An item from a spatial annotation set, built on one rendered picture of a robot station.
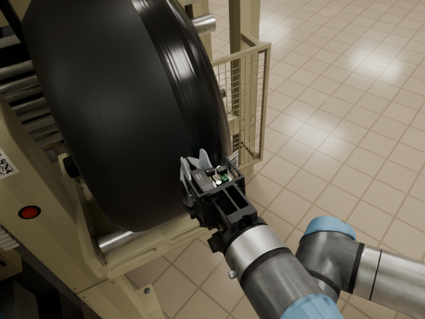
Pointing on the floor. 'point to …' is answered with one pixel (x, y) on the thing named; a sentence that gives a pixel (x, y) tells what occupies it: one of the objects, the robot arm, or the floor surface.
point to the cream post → (54, 224)
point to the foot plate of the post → (150, 302)
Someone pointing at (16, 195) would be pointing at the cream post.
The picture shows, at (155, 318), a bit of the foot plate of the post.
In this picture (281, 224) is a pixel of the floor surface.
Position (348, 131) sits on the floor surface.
